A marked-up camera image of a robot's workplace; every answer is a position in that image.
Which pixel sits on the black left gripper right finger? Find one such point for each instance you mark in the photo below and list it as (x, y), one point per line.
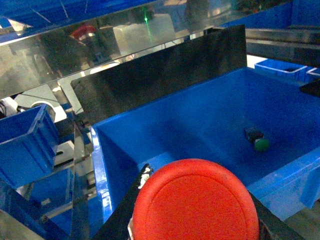
(270, 226)

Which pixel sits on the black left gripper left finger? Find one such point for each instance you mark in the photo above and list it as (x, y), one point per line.
(116, 227)

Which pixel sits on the red mushroom push button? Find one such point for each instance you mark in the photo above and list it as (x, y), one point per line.
(194, 199)

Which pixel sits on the green push button switch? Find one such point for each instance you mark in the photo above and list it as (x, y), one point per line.
(256, 138)

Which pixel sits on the blue target bin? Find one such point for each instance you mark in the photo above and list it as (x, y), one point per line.
(207, 121)

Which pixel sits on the small blue bin left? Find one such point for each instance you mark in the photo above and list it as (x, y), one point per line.
(28, 146)

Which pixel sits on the black divider panel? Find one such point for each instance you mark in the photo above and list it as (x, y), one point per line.
(137, 82)

